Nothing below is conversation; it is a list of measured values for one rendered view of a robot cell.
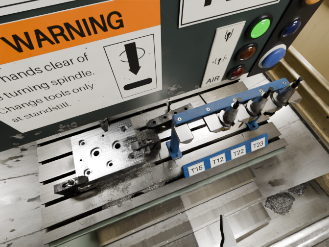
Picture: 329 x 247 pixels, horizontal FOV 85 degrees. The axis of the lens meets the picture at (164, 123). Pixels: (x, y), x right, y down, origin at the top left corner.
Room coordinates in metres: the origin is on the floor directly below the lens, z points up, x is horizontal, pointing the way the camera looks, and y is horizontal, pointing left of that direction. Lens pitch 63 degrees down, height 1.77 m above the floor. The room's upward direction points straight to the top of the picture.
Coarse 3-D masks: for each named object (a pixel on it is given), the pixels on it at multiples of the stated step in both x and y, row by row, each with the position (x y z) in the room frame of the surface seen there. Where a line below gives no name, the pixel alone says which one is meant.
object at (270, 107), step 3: (270, 99) 0.37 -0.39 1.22; (267, 102) 0.36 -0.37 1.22; (270, 102) 0.36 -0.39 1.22; (273, 102) 0.36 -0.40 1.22; (267, 105) 0.35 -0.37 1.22; (270, 105) 0.35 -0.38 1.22; (273, 105) 0.35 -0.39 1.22; (276, 105) 0.35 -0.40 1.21; (267, 108) 0.34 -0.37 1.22; (270, 108) 0.34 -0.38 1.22; (273, 108) 0.34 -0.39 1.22; (276, 108) 0.34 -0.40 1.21; (267, 111) 0.32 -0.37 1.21; (270, 111) 0.32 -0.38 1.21; (273, 111) 0.32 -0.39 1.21
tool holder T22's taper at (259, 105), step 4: (264, 92) 0.35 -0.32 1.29; (260, 96) 0.34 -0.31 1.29; (256, 100) 0.34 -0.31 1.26; (260, 100) 0.33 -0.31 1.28; (264, 100) 0.32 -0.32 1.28; (252, 104) 0.34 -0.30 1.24; (256, 104) 0.33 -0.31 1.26; (260, 104) 0.32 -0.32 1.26; (264, 104) 0.32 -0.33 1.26; (252, 108) 0.33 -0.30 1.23; (256, 108) 0.32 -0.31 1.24; (260, 108) 0.32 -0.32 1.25
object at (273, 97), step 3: (276, 93) 0.39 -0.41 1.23; (273, 96) 0.38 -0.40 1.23; (273, 99) 0.37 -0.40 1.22; (276, 99) 0.37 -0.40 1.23; (276, 102) 0.36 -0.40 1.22; (279, 102) 0.35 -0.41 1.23; (282, 102) 0.35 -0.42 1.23; (285, 102) 0.35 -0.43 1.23; (288, 102) 0.35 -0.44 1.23; (279, 105) 0.35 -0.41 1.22; (282, 105) 0.34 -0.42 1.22; (285, 105) 0.35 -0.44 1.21
